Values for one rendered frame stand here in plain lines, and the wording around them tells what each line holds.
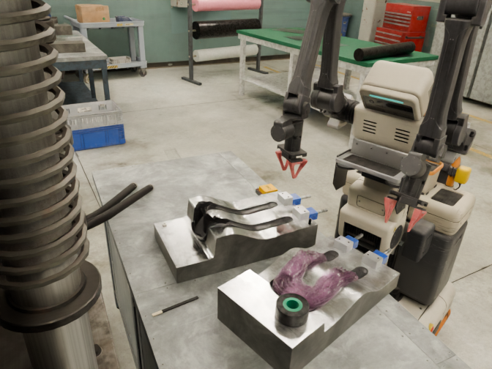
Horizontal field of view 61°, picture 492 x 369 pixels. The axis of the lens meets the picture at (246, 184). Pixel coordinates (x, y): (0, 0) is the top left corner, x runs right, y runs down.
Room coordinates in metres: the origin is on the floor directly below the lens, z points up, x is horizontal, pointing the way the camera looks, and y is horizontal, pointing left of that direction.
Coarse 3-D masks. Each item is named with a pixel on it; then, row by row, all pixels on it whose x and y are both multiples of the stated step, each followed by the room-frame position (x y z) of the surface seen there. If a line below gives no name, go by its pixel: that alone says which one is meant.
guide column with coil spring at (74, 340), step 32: (0, 0) 0.25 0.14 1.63; (0, 32) 0.25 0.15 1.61; (32, 32) 0.27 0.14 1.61; (0, 64) 0.25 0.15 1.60; (32, 96) 0.26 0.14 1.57; (0, 128) 0.25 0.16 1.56; (32, 128) 0.26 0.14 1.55; (0, 192) 0.24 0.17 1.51; (32, 192) 0.25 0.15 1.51; (64, 192) 0.28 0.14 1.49; (32, 224) 0.25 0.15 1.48; (64, 288) 0.26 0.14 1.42; (32, 352) 0.25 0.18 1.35; (64, 352) 0.25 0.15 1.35
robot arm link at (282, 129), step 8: (304, 104) 1.31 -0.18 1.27; (304, 112) 1.31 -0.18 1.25; (280, 120) 1.28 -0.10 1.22; (288, 120) 1.29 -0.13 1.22; (272, 128) 1.28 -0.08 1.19; (280, 128) 1.26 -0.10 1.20; (288, 128) 1.28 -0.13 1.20; (272, 136) 1.28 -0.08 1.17; (280, 136) 1.26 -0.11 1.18; (288, 136) 1.28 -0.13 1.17
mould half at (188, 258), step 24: (192, 216) 1.21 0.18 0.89; (216, 216) 1.15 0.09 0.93; (240, 216) 1.22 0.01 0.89; (264, 216) 1.24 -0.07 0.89; (288, 216) 1.24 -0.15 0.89; (168, 240) 1.11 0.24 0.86; (192, 240) 1.11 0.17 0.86; (216, 240) 1.03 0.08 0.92; (240, 240) 1.06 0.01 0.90; (264, 240) 1.10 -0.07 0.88; (288, 240) 1.14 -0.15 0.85; (312, 240) 1.19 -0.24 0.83; (168, 264) 1.05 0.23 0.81; (192, 264) 0.99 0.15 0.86; (216, 264) 1.03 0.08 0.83; (240, 264) 1.06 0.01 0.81
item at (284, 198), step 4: (284, 192) 1.37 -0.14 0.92; (280, 196) 1.34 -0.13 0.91; (284, 196) 1.33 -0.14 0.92; (288, 196) 1.33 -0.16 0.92; (292, 196) 1.36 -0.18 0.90; (296, 196) 1.36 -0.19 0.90; (300, 196) 1.38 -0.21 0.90; (304, 196) 1.38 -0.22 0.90; (308, 196) 1.38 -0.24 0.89; (280, 200) 1.33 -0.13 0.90; (284, 200) 1.31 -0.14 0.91; (288, 200) 1.32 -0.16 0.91; (292, 200) 1.33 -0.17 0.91; (296, 200) 1.34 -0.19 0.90; (300, 200) 1.35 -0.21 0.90; (284, 204) 1.31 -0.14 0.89; (288, 204) 1.32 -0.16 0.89; (296, 204) 1.34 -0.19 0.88
